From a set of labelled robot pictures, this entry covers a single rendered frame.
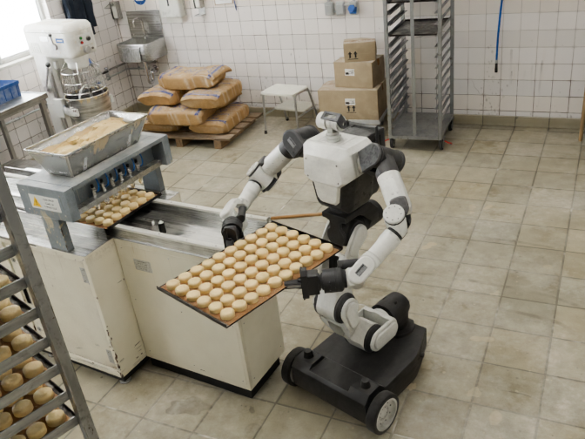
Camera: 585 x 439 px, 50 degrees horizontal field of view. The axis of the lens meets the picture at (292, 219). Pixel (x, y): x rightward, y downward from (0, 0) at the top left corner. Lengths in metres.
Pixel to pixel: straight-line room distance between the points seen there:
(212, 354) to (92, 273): 0.71
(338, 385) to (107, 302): 1.21
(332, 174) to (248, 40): 4.66
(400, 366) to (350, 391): 0.30
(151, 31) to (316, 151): 5.35
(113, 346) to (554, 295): 2.48
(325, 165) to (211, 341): 1.13
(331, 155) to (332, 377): 1.12
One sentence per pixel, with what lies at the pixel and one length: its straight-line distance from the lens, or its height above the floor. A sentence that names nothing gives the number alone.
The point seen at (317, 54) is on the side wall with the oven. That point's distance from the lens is 6.74.
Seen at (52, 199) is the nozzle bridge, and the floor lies 1.13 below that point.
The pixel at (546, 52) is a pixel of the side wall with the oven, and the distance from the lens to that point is 6.20.
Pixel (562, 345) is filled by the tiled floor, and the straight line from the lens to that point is 3.62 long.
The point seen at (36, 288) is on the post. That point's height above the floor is 1.49.
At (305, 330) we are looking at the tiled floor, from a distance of 3.68.
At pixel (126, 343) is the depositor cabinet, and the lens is 3.47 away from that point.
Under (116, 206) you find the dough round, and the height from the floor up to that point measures 0.92.
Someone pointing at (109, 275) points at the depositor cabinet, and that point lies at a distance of 3.25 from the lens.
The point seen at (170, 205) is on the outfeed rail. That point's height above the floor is 0.89.
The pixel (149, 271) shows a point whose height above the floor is 0.69.
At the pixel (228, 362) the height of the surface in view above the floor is 0.23.
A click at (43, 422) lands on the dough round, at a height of 1.04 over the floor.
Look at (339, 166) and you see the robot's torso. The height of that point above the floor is 1.27.
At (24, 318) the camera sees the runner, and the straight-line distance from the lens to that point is 1.67.
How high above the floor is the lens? 2.26
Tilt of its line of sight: 28 degrees down
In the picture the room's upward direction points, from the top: 7 degrees counter-clockwise
